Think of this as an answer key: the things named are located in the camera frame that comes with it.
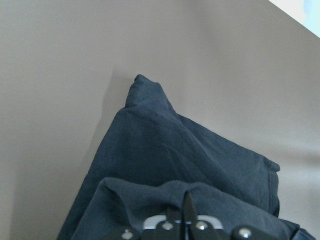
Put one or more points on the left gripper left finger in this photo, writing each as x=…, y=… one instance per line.
x=167, y=226

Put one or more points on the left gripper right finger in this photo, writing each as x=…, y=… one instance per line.
x=197, y=226

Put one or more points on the black printed t-shirt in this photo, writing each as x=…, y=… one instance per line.
x=151, y=156

